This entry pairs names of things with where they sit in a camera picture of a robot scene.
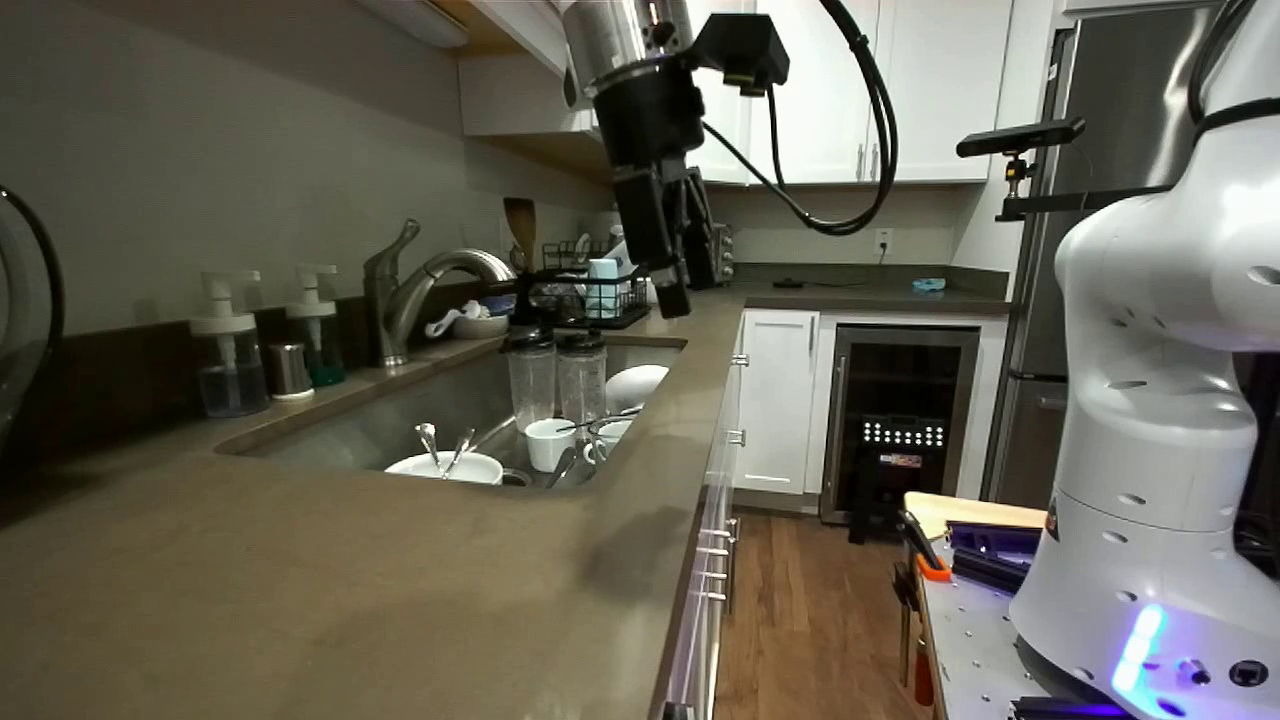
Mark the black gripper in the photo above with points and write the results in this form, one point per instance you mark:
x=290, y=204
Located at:
x=648, y=126

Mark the stainless steel kitchen tap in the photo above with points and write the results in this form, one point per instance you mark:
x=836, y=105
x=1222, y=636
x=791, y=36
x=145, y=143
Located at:
x=397, y=298

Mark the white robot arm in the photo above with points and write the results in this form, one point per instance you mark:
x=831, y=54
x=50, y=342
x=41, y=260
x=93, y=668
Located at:
x=1138, y=584

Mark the white plate in sink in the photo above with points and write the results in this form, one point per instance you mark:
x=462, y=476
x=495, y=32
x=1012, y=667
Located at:
x=632, y=384

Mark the black dish rack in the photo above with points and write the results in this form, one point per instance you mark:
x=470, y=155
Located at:
x=595, y=294

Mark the white lower cabinet door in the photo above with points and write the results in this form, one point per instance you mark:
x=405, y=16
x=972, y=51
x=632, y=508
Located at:
x=774, y=402

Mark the clear glass jar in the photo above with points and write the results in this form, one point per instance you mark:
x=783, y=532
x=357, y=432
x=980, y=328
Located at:
x=581, y=377

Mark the white mug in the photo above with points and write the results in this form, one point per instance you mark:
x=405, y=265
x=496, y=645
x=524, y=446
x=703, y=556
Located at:
x=551, y=443

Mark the white upper cabinets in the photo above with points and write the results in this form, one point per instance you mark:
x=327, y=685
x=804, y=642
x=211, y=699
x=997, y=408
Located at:
x=941, y=67

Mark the stainless steel sink basin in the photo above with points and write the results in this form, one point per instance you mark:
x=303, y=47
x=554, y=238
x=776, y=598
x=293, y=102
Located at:
x=466, y=402

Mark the black wine cooler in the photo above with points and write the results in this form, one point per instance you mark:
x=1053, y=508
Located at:
x=894, y=420

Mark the white bowl with spoons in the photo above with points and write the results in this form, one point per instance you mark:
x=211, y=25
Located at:
x=466, y=464

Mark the green soap dispenser bottle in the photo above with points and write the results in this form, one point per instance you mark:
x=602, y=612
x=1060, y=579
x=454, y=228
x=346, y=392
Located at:
x=315, y=321

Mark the clear soap dispenser bottle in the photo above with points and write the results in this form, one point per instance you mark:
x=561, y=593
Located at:
x=224, y=349

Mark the stainless steel refrigerator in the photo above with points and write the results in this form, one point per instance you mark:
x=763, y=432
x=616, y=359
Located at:
x=1125, y=83

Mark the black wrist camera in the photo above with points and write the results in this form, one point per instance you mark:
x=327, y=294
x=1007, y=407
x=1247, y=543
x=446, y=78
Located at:
x=746, y=51

